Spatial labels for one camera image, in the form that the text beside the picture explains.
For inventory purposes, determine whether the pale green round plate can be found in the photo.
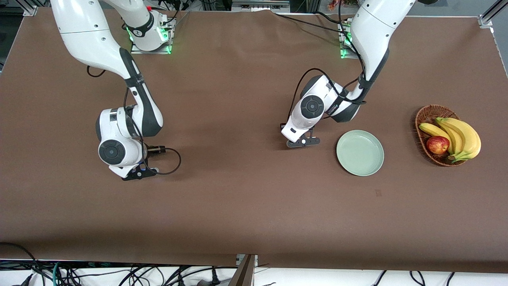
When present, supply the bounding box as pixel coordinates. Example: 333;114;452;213
336;130;385;177

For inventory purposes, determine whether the brown table cover cloth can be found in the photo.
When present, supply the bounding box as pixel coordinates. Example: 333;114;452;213
0;7;508;274

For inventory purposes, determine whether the brown wicker basket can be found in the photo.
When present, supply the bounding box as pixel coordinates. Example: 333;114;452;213
415;104;469;167

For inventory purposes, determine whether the red apple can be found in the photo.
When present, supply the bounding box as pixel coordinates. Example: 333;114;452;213
426;136;450;155

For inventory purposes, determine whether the grey metal box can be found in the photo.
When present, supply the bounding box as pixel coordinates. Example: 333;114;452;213
231;0;291;12

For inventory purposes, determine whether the yellow banana bunch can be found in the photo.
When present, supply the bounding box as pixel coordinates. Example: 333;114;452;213
419;117;482;164

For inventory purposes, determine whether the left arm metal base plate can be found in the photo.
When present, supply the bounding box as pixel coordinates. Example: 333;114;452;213
340;20;354;60

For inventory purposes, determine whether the long black base cable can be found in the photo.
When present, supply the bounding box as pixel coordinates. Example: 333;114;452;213
274;13;350;35

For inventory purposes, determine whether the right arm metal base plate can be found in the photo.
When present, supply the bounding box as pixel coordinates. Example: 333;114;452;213
130;18;173;54

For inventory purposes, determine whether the camera mount post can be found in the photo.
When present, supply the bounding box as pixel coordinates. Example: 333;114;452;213
228;253;258;286

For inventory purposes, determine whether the aluminium frame profile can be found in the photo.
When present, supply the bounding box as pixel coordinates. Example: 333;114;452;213
16;0;39;17
478;0;508;29

